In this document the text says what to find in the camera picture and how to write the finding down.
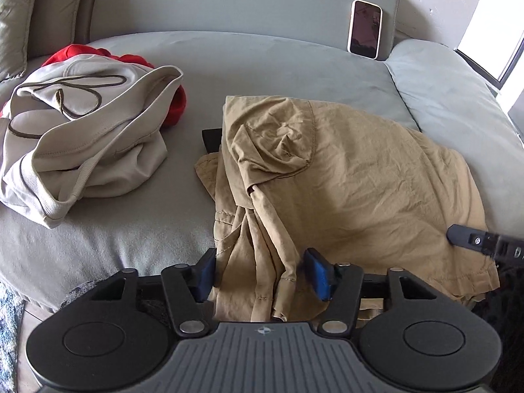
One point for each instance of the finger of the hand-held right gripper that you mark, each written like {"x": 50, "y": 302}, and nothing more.
{"x": 470, "y": 238}

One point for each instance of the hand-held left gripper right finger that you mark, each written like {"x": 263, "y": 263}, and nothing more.
{"x": 319, "y": 274}

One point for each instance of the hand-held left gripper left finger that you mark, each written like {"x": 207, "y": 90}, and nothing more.
{"x": 206, "y": 274}

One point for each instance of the khaki pants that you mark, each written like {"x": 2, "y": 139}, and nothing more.
{"x": 368, "y": 180}

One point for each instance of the beige hoodie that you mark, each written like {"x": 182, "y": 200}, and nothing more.
{"x": 102, "y": 139}

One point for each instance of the small black object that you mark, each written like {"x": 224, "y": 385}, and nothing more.
{"x": 211, "y": 139}

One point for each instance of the blue and white shaggy rug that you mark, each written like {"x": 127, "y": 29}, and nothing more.
{"x": 10, "y": 335}

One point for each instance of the window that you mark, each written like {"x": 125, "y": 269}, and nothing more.
{"x": 491, "y": 28}

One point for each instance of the grey sofa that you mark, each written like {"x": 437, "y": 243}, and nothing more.
{"x": 254, "y": 57}

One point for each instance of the smartphone in white case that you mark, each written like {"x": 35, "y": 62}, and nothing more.
{"x": 365, "y": 28}

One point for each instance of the red garment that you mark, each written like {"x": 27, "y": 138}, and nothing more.
{"x": 73, "y": 52}

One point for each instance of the grey pillow with stitched border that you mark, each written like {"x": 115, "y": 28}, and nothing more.
{"x": 61, "y": 0}

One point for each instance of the large grey pillow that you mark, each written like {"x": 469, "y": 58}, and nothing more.
{"x": 14, "y": 20}

